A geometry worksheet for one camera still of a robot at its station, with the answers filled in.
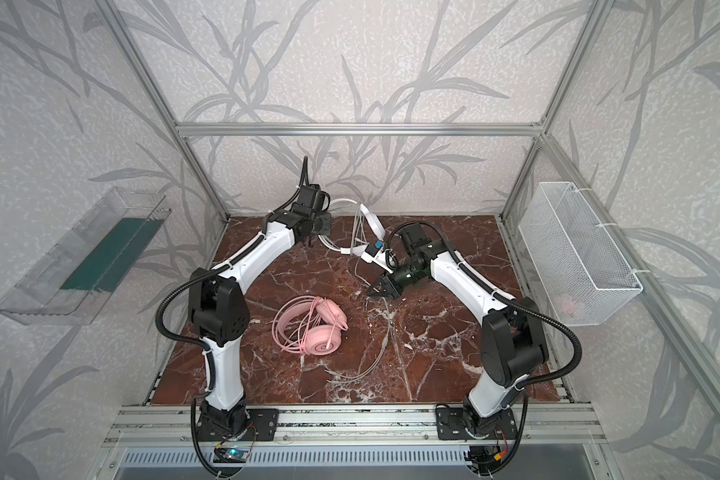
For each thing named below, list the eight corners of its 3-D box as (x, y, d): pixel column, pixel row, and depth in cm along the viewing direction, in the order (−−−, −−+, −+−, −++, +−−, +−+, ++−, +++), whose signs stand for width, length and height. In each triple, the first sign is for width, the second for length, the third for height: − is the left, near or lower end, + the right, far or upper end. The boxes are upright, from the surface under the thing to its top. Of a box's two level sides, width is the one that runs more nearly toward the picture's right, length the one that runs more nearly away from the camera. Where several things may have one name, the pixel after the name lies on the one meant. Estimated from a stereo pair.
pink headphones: (265, 341, 90) (254, 327, 82) (293, 298, 99) (286, 282, 91) (330, 370, 84) (324, 358, 77) (353, 321, 94) (351, 306, 86)
